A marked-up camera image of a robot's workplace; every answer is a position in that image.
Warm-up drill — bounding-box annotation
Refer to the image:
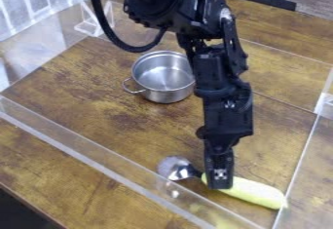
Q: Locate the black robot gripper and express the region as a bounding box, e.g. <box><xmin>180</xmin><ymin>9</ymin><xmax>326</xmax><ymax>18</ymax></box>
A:
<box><xmin>195</xmin><ymin>83</ymin><xmax>254</xmax><ymax>189</ymax></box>

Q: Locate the green handled metal spoon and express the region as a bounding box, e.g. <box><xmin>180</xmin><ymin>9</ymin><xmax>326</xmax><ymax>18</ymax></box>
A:
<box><xmin>157</xmin><ymin>156</ymin><xmax>287</xmax><ymax>210</ymax></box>

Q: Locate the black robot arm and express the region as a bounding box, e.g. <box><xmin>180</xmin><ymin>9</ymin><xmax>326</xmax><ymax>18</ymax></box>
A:
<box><xmin>90</xmin><ymin>0</ymin><xmax>254</xmax><ymax>189</ymax></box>

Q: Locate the small steel pot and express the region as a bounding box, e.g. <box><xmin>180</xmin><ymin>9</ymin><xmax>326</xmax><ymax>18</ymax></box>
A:
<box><xmin>121</xmin><ymin>51</ymin><xmax>195</xmax><ymax>103</ymax></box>

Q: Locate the clear acrylic enclosure panel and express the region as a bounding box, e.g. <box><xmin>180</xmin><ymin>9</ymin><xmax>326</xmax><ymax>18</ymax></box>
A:
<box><xmin>0</xmin><ymin>95</ymin><xmax>263</xmax><ymax>229</ymax></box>

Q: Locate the clear acrylic bracket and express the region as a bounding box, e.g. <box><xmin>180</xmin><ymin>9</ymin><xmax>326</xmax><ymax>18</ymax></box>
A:
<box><xmin>73</xmin><ymin>1</ymin><xmax>115</xmax><ymax>37</ymax></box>

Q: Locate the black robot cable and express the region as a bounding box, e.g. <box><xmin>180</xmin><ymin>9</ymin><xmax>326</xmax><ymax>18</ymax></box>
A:
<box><xmin>86</xmin><ymin>0</ymin><xmax>169</xmax><ymax>54</ymax></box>

